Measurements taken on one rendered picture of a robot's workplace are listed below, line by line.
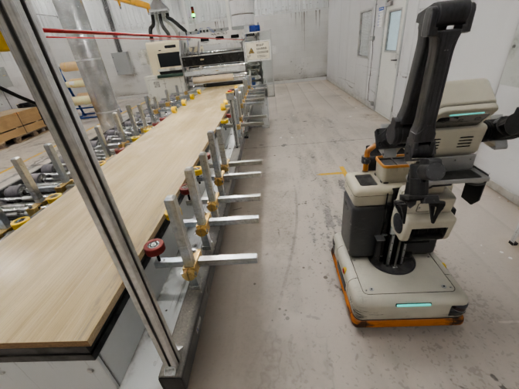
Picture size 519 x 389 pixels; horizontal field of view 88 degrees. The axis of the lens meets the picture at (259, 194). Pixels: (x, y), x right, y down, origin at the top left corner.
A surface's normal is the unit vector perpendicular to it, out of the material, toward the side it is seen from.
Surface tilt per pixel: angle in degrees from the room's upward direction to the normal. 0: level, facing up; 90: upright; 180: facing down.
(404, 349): 0
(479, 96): 43
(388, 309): 90
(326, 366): 0
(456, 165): 90
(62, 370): 90
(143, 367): 0
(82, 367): 90
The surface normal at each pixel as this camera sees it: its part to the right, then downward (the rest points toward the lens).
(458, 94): -0.09, -0.30
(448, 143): -0.02, 0.62
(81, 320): -0.10, -0.87
